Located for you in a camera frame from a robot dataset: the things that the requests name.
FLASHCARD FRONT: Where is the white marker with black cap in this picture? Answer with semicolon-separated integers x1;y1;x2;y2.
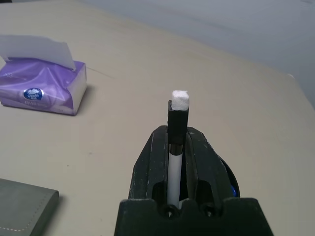
167;90;190;206

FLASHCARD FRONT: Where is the purple tissue pack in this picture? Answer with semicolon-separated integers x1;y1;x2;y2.
0;34;87;116

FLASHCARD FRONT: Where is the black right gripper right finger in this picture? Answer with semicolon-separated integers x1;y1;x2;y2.
183;126;234;204

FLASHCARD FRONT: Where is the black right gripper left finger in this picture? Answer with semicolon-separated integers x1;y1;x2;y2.
127;125;170;205

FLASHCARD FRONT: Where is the grey glasses case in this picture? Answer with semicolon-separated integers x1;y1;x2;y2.
0;178;60;236

